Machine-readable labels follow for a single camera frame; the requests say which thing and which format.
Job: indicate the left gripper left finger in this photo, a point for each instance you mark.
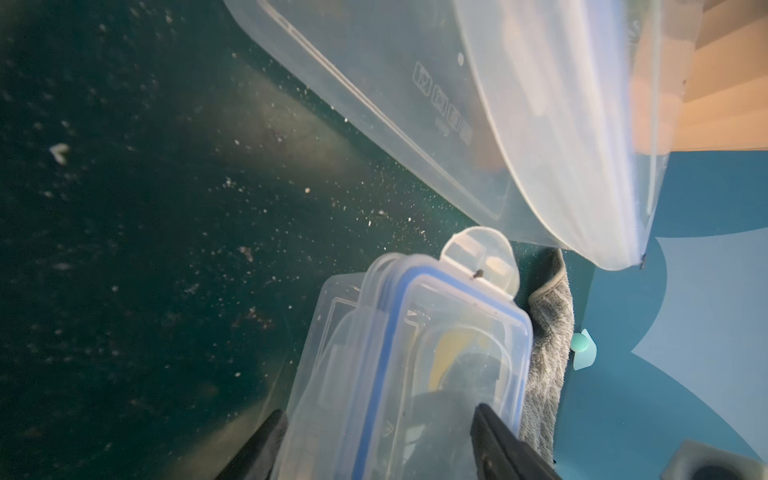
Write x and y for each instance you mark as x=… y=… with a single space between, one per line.
x=257 y=457

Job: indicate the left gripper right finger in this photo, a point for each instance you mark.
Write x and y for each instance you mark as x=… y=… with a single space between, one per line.
x=500 y=455

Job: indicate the small clear lunch box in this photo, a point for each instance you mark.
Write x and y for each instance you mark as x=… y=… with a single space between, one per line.
x=398 y=357

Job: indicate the large clear lunch box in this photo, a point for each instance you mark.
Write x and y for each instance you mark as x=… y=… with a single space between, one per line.
x=549 y=121

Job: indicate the grey striped cloth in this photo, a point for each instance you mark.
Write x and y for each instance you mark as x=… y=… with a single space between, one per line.
x=551 y=311

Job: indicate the mint green small trowel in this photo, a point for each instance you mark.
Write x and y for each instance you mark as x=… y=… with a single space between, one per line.
x=584 y=350

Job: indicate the terracotta flower pot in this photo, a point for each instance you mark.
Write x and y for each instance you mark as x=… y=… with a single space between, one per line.
x=699 y=80

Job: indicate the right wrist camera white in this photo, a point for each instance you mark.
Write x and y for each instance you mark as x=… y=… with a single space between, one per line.
x=694 y=460

